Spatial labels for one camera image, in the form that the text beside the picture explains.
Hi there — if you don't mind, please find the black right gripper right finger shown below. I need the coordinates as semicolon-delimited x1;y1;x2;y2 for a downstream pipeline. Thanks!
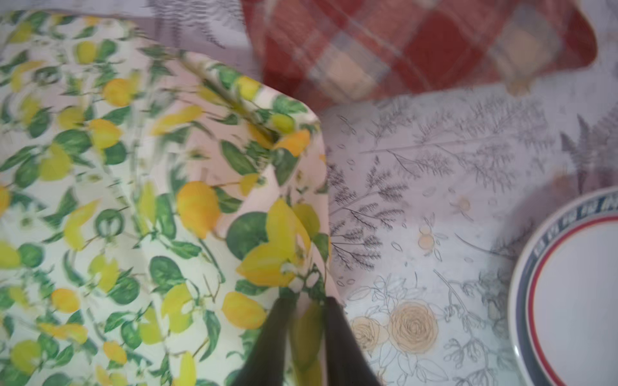
324;297;380;386

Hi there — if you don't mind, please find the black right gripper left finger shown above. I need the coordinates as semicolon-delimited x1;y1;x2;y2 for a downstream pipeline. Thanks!
232;298;296;386

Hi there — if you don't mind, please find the lemon print skirt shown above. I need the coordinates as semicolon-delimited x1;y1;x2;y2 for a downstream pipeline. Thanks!
1;11;330;385

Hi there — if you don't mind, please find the red plaid skirt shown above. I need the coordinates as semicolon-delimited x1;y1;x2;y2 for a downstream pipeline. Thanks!
241;1;598;110

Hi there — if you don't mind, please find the pink plate with teal rim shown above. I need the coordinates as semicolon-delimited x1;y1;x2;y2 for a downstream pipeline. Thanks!
508;187;617;385

